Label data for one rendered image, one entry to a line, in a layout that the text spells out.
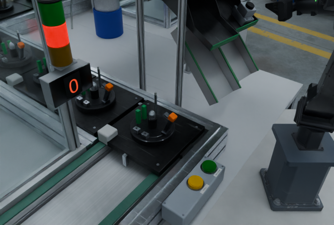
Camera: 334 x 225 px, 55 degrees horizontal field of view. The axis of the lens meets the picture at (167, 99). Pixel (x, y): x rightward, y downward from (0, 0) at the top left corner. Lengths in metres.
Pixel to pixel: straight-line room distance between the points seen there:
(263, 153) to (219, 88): 0.27
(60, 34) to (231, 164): 0.66
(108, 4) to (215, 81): 0.85
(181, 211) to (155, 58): 0.96
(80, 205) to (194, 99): 0.66
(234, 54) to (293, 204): 0.58
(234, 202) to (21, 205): 0.58
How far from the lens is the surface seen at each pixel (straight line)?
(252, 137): 1.19
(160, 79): 1.45
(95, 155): 1.00
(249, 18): 1.16
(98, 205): 0.91
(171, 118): 0.90
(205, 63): 1.13
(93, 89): 1.11
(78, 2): 2.21
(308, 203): 1.02
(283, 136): 0.92
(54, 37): 0.75
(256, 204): 1.00
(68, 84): 0.81
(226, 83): 1.17
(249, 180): 1.05
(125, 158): 0.94
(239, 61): 1.28
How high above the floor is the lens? 1.64
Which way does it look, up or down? 36 degrees down
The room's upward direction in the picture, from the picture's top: 1 degrees clockwise
